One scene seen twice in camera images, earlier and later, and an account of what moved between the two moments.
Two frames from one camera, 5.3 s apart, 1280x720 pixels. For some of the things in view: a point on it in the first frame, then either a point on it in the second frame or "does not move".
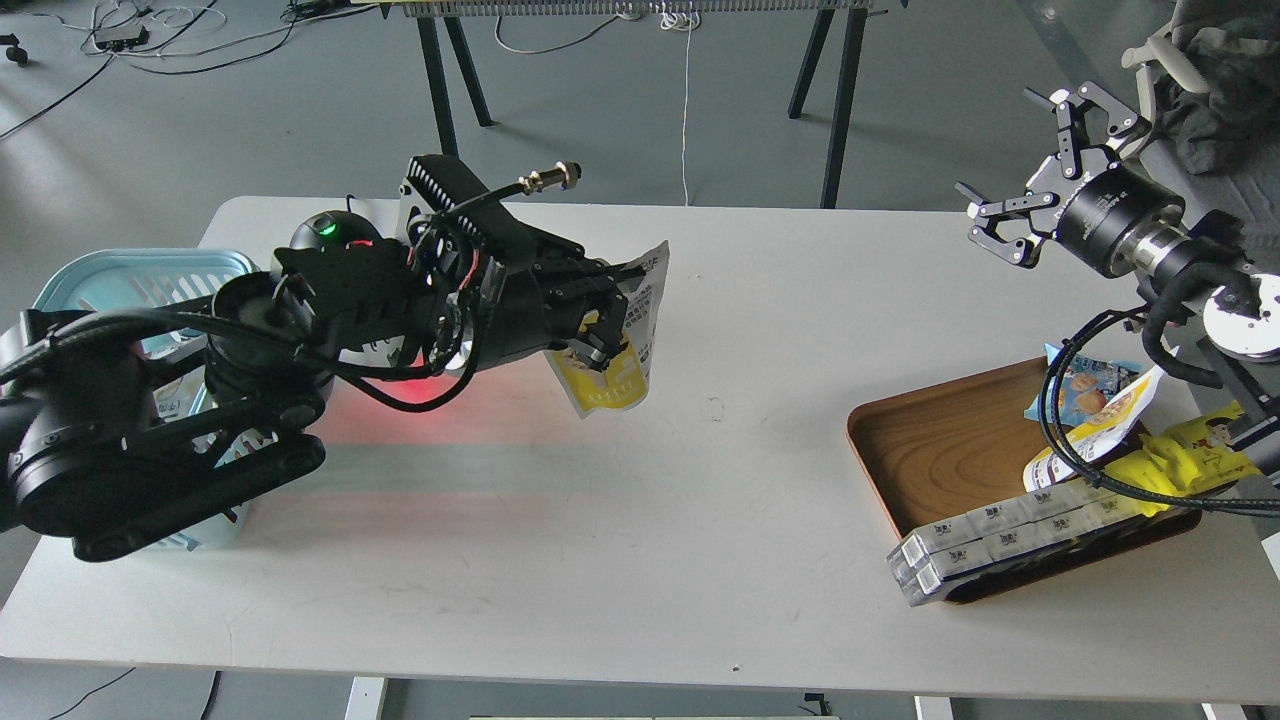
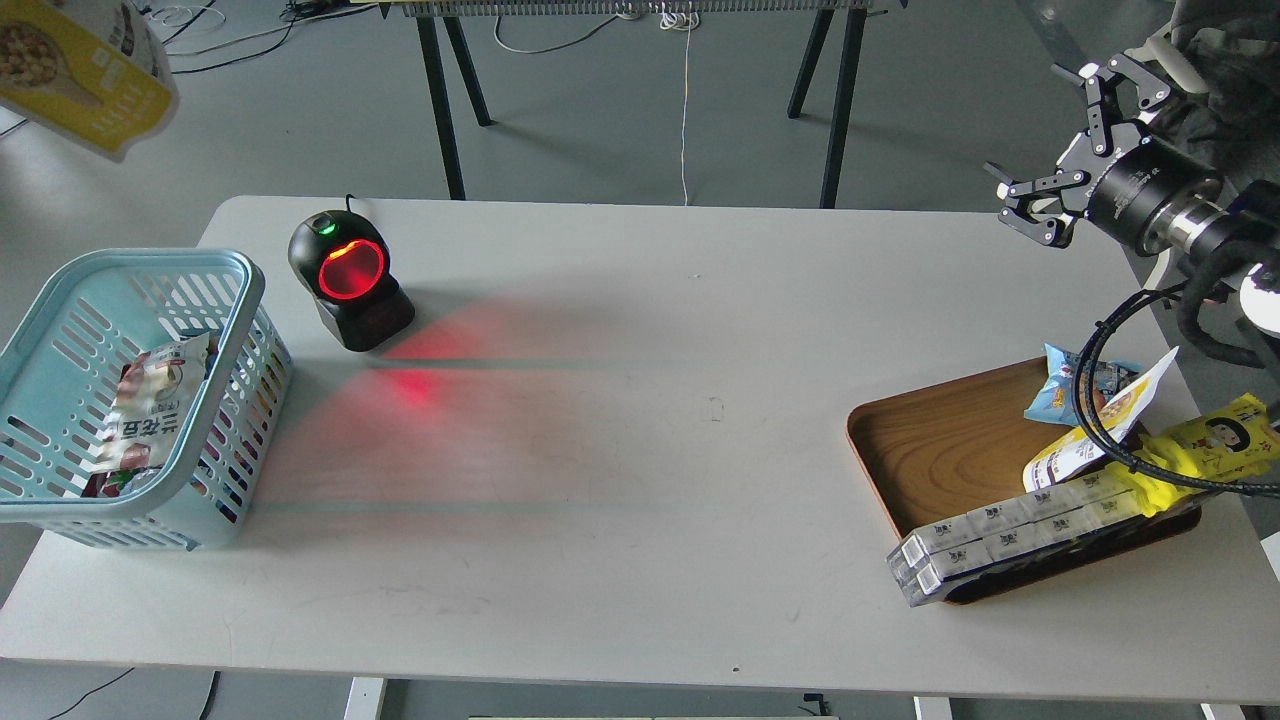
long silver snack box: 975,541 does not move
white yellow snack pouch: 1094,438 does not move
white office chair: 1159,49 does not move
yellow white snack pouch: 623,384 to 90,72
